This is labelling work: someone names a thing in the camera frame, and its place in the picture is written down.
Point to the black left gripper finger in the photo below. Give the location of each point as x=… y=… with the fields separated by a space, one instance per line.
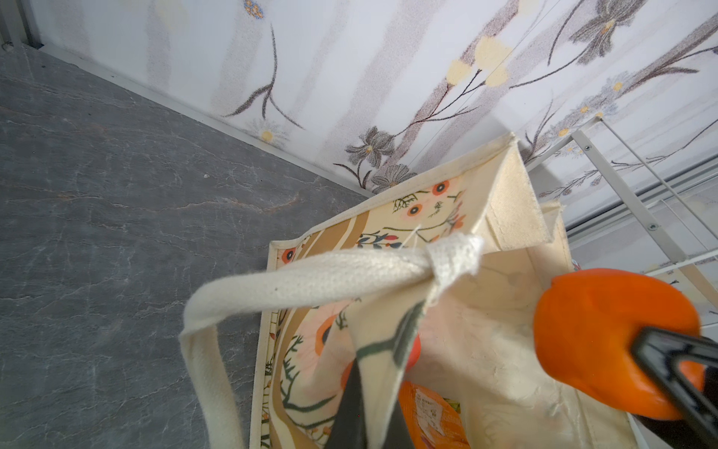
x=349 y=429

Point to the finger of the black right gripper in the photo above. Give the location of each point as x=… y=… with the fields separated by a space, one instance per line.
x=660 y=354

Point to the orange bell pepper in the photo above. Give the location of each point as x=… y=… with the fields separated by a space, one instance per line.
x=584 y=326

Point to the orange candy bag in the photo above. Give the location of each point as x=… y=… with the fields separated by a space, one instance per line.
x=431 y=421

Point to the red tomato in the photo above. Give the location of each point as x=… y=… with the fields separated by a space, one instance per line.
x=412 y=360

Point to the floral canvas tote bag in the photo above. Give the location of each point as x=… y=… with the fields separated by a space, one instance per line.
x=459 y=256

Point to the white wooden shelf rack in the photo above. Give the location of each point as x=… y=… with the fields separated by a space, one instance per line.
x=679 y=261

